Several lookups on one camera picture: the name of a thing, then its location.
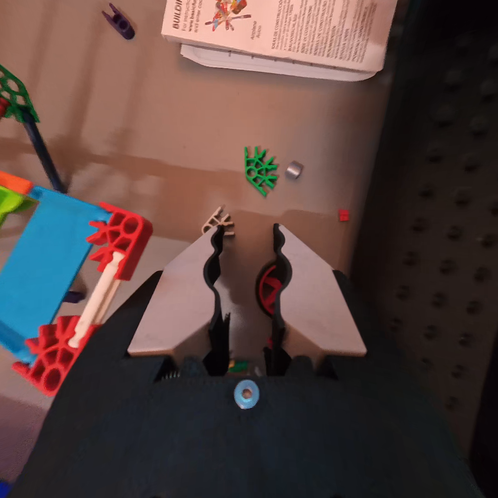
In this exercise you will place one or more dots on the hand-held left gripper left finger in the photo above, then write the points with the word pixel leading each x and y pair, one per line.
pixel 175 311

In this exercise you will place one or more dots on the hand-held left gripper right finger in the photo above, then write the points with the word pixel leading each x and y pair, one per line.
pixel 323 311

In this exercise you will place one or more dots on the black wheel red hub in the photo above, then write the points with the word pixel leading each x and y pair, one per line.
pixel 266 290

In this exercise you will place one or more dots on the pale grey fan connector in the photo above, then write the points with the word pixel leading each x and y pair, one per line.
pixel 216 222

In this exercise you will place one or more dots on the small silver spacer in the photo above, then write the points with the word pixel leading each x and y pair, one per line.
pixel 294 170

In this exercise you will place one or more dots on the green rod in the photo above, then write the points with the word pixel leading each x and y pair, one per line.
pixel 241 366

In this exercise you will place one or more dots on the small red brick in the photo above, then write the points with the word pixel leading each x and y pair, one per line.
pixel 343 215

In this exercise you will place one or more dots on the black perforated chair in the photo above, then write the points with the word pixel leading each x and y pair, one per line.
pixel 435 233

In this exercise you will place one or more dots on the colourful construction toy model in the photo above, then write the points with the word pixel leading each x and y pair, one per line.
pixel 42 249

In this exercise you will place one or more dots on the green fan connector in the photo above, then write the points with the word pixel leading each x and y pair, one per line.
pixel 258 171

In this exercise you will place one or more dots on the white instruction booklet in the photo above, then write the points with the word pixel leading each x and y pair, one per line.
pixel 291 31

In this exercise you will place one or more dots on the purple clip connector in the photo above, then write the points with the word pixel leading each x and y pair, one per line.
pixel 120 24

